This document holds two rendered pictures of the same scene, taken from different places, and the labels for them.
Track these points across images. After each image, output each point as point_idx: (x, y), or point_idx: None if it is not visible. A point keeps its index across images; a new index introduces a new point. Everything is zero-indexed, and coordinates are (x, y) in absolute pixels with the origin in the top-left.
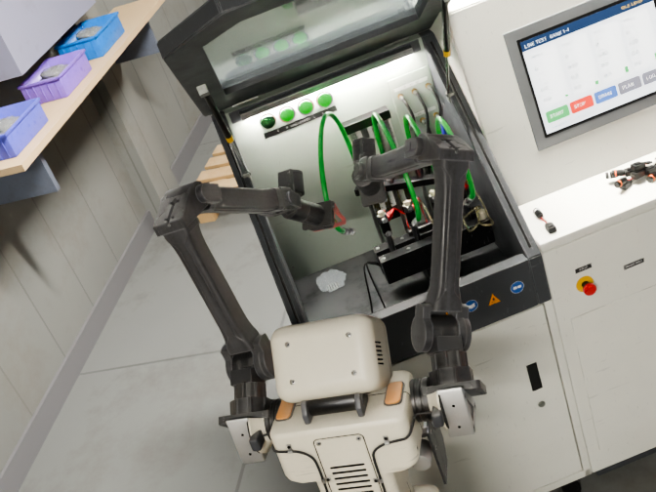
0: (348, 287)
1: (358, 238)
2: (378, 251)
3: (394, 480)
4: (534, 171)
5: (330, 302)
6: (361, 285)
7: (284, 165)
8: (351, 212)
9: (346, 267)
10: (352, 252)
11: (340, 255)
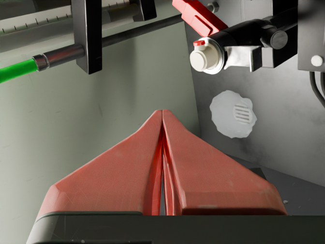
0: (259, 95)
1: (167, 50)
2: (271, 61)
3: None
4: None
5: (279, 134)
6: (267, 75)
7: (21, 207)
8: (125, 62)
9: (208, 79)
10: (183, 60)
11: (184, 81)
